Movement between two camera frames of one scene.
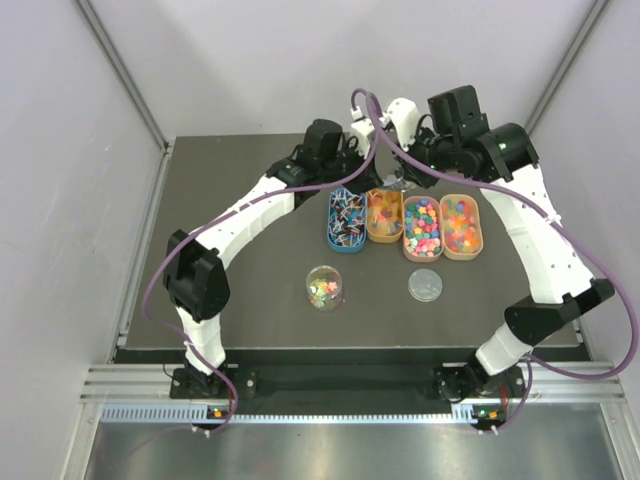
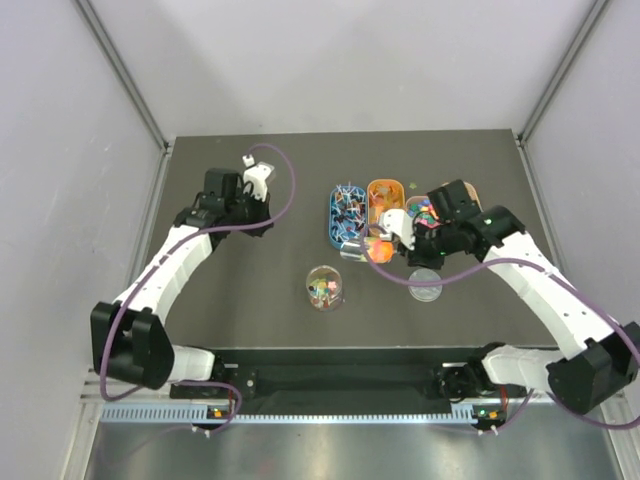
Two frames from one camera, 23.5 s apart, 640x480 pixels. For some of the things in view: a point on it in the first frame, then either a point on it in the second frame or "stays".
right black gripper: (423, 180) → (416, 257)
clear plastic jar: (324, 288) stays
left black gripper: (360, 180) → (256, 220)
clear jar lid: (425, 285) stays
